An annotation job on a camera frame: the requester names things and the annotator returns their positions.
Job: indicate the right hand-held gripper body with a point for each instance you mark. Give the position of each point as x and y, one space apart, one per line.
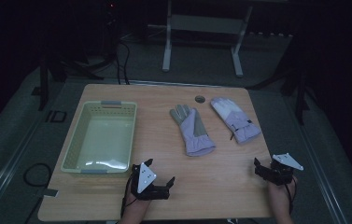
281 172

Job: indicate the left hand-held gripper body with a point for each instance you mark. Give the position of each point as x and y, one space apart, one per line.
147 179

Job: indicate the lilac ski glove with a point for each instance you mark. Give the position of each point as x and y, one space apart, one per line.
237 119
192 133

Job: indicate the pale green plastic basket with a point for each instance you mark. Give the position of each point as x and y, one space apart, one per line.
102 140

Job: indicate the person's right hand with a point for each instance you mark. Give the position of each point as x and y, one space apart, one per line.
281 194

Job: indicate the person's left hand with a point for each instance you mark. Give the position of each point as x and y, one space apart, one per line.
136 203

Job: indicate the black metal stand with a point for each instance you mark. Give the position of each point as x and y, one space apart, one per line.
43 84
301 93

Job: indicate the dark device with red light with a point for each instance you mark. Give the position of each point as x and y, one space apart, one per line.
111 28

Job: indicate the white metal stand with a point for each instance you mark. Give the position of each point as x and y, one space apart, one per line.
206 24

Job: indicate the black floor bracket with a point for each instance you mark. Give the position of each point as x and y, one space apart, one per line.
56 116

